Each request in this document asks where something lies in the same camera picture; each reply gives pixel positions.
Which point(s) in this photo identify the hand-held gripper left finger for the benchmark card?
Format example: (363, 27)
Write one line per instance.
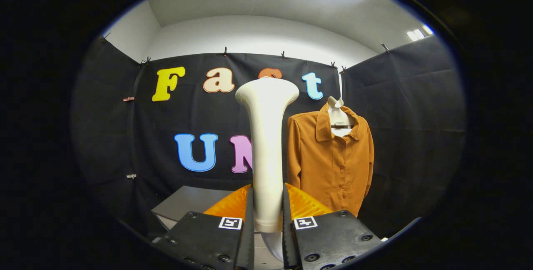
(249, 228)

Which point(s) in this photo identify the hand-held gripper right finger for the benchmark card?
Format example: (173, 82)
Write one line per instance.
(287, 228)

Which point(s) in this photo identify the orange button shirt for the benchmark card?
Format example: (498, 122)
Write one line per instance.
(329, 170)

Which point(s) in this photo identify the white garment steamer head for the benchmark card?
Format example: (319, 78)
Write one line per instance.
(267, 149)

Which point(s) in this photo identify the white plastic hanger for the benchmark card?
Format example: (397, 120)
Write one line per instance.
(339, 118)

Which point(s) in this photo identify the black backdrop cloth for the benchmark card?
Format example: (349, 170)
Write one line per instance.
(195, 116)

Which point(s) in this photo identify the row of black clips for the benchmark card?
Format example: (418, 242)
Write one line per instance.
(225, 51)

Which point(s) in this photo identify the square ceiling light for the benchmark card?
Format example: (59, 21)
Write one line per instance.
(419, 33)

